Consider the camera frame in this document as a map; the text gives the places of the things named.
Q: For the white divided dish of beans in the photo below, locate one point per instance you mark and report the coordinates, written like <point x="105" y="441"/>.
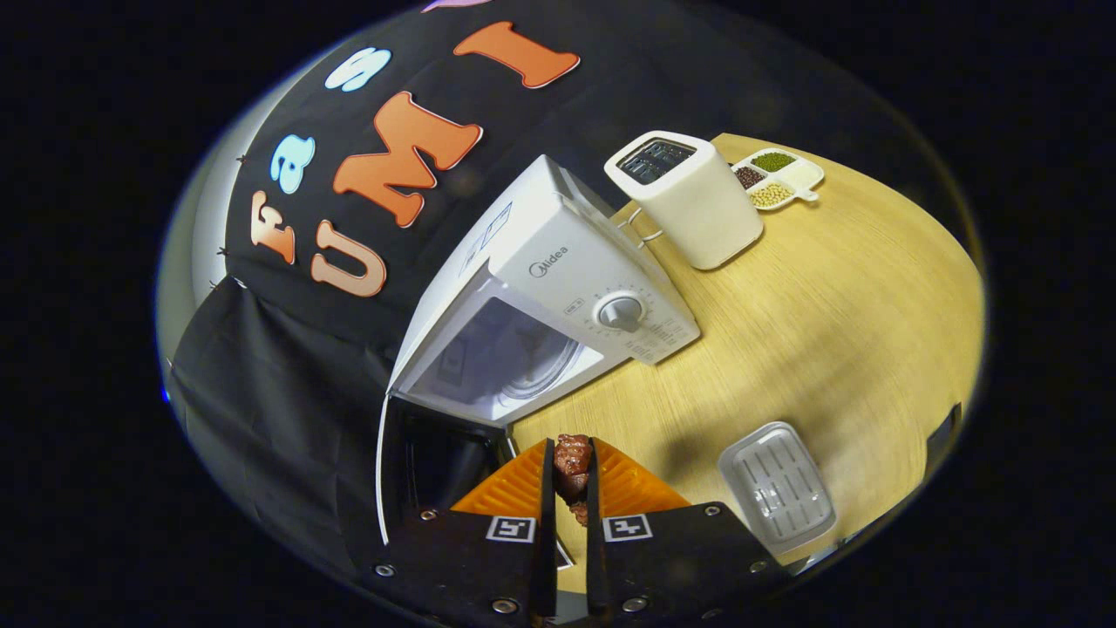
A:
<point x="798" y="177"/>

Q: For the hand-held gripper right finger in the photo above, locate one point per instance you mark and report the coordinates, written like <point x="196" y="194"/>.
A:
<point x="595" y="532"/>

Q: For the brown roast chicken wing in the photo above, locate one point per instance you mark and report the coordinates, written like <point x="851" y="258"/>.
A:
<point x="573" y="462"/>

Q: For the white toaster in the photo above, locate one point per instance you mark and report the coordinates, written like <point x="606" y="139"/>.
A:
<point x="706" y="218"/>

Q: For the white microwave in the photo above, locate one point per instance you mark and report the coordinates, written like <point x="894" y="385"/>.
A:
<point x="558" y="253"/>

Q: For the white rectangular ribbed plate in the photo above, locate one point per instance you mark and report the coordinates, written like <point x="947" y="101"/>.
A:
<point x="776" y="488"/>

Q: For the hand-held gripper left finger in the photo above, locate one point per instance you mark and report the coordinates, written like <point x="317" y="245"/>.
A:
<point x="547" y="523"/>

